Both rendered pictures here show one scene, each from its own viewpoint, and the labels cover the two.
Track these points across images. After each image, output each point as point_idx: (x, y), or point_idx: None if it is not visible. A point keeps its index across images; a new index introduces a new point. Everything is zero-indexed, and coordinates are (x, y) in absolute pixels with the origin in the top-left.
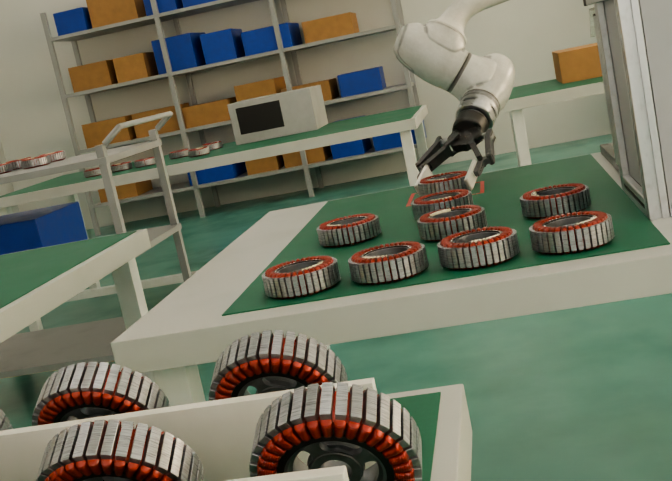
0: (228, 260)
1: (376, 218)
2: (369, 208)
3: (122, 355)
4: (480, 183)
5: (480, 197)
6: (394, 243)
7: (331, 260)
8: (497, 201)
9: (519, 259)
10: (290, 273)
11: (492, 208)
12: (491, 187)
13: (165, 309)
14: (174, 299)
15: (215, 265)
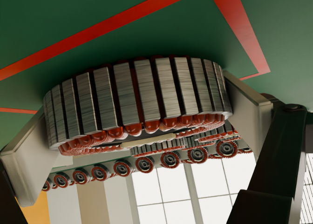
0: (61, 155)
1: (186, 144)
2: (1, 136)
3: None
4: (221, 12)
5: (267, 83)
6: (241, 137)
7: (214, 144)
8: (302, 86)
9: (308, 110)
10: (201, 146)
11: (293, 95)
12: (289, 47)
13: (129, 149)
14: (117, 150)
15: (64, 155)
